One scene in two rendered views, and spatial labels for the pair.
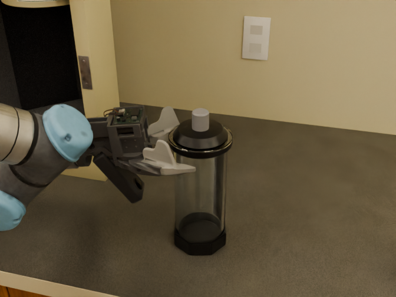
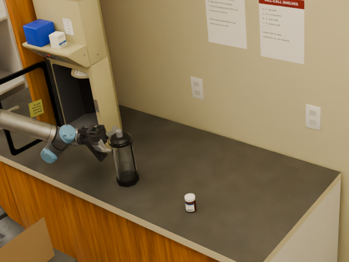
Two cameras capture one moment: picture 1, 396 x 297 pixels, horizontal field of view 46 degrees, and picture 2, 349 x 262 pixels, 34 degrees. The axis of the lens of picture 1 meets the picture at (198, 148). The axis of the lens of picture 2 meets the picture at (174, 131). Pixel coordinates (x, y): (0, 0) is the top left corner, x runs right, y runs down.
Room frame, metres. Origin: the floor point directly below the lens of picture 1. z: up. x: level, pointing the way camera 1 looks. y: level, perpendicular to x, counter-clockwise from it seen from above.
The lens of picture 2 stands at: (-1.13, -1.22, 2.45)
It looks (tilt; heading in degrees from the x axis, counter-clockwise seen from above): 31 degrees down; 27
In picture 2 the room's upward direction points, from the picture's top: 7 degrees counter-clockwise
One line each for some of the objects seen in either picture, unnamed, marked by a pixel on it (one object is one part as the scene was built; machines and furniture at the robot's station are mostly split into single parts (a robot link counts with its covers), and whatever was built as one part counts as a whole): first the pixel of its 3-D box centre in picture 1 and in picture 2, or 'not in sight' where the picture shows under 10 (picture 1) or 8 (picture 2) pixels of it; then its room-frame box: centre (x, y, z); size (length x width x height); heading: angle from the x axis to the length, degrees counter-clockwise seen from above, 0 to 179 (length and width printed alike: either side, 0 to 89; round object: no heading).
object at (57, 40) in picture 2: not in sight; (57, 39); (0.85, 0.34, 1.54); 0.05 x 0.05 x 0.06; 83
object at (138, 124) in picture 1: (114, 139); (92, 136); (0.69, 0.14, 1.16); 0.12 x 0.08 x 0.09; 90
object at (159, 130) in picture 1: (170, 121); (116, 131); (0.75, 0.05, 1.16); 0.09 x 0.03 x 0.06; 126
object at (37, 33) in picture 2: not in sight; (40, 33); (0.88, 0.45, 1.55); 0.10 x 0.10 x 0.09; 75
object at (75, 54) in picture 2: not in sight; (55, 54); (0.86, 0.38, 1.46); 0.32 x 0.12 x 0.10; 75
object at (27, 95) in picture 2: not in sight; (28, 108); (0.80, 0.57, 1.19); 0.30 x 0.01 x 0.40; 160
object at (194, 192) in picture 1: (200, 187); (124, 159); (0.69, 0.00, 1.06); 0.11 x 0.11 x 0.21
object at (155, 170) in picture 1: (143, 162); (99, 146); (0.65, 0.09, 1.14); 0.09 x 0.05 x 0.02; 54
